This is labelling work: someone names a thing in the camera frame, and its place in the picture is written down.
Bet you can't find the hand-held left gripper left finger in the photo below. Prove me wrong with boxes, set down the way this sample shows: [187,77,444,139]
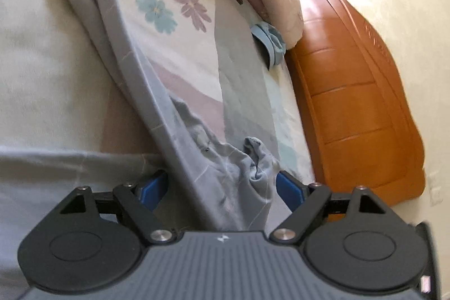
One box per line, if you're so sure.
[58,169,177,245]

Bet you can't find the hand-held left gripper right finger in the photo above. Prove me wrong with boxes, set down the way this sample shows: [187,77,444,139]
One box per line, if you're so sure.
[270,170,387,245]

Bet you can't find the grey pants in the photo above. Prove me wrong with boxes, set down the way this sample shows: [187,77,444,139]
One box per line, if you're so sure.
[0,0,282,287]

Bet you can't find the wooden headboard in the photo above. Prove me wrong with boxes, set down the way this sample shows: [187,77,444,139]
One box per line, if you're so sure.
[285,0,427,206]

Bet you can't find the blue cap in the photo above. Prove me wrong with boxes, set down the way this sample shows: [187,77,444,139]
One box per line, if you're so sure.
[250,22,286,70]

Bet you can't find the white wall socket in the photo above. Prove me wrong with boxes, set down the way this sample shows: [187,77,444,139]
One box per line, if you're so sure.
[429,172,442,206]

